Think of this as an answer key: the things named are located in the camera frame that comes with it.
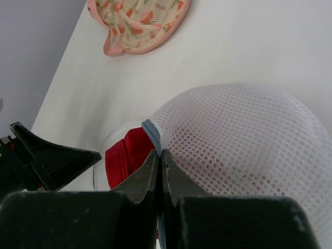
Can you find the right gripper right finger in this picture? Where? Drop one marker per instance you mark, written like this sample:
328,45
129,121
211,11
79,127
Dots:
193,218

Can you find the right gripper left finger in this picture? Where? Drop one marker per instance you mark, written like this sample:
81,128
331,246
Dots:
54,220

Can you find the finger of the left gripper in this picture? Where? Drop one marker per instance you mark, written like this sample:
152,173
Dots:
30,162

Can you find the red bra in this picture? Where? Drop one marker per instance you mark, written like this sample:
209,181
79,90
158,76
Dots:
131,166

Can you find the clear plastic dome insert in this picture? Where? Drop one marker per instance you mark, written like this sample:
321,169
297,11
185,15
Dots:
243,139

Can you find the pink floral mesh laundry bag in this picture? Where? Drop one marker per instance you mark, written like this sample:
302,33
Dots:
137,27

